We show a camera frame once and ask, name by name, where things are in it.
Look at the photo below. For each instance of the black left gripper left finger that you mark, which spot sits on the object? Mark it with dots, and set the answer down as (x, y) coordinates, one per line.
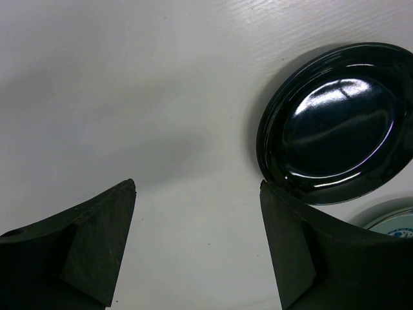
(72, 259)

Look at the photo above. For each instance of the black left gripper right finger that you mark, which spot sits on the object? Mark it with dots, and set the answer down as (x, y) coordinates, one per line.
(321, 262)

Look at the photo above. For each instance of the blue patterned plate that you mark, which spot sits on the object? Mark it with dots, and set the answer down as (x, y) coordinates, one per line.
(391, 218)

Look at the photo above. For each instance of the black plate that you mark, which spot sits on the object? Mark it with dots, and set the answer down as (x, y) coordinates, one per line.
(340, 126)

